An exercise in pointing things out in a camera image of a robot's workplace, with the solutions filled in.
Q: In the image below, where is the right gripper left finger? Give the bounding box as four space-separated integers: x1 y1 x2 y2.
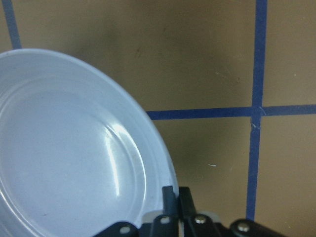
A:
142 186 178 237

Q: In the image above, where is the blue plate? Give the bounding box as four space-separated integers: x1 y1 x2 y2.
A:
0 49 178 237

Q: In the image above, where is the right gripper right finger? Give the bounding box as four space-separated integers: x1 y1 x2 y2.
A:
178 187 221 237

